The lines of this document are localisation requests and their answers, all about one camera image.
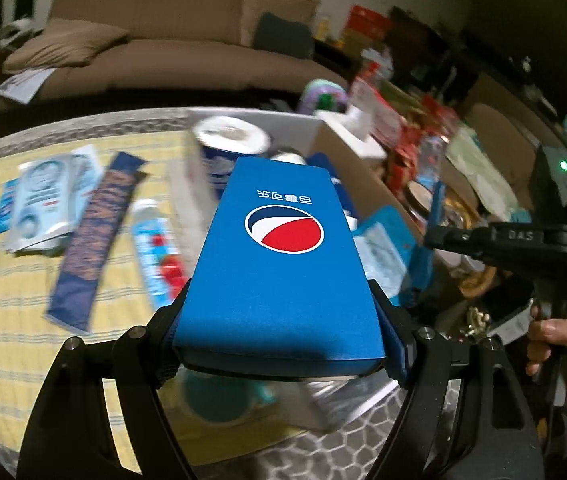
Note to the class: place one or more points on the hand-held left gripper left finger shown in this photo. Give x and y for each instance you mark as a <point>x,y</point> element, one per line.
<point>163,340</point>

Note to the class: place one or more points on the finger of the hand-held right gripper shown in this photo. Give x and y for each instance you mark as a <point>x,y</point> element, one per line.
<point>458,240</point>

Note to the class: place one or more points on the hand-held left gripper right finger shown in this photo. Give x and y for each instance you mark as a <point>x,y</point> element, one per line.
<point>396,345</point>

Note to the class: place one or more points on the clear bottle with blue label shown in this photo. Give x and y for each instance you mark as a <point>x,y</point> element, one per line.
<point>156,250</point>

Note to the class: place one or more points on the blue cardboard box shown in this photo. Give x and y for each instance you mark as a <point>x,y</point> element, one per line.
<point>283,300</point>

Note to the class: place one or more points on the teal round container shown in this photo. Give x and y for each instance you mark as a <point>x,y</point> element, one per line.
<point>218,400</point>

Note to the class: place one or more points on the dark blue long packet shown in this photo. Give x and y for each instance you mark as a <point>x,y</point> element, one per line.
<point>95,240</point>

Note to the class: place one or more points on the white tissue paper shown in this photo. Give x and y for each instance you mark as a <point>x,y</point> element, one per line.
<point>358,130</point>

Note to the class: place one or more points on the white blue face mask packet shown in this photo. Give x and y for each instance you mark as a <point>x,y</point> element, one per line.
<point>0,212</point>
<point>43,195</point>

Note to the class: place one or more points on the purple green toy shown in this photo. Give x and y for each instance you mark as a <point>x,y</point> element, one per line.
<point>321,95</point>

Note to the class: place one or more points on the wrapped toilet paper roll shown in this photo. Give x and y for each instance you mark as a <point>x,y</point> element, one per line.
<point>228,140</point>

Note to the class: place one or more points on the red cardboard boxes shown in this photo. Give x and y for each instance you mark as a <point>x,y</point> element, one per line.
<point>368,22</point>

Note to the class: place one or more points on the dark grey cushion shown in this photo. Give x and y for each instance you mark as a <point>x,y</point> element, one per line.
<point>283,35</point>

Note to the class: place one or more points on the white paper sheets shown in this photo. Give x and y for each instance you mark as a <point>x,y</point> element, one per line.
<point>23,85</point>

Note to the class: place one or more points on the brown sofa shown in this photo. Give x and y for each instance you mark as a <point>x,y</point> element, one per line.
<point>173,45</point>

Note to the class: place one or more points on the brown pillow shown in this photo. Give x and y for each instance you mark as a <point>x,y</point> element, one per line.
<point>63,42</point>

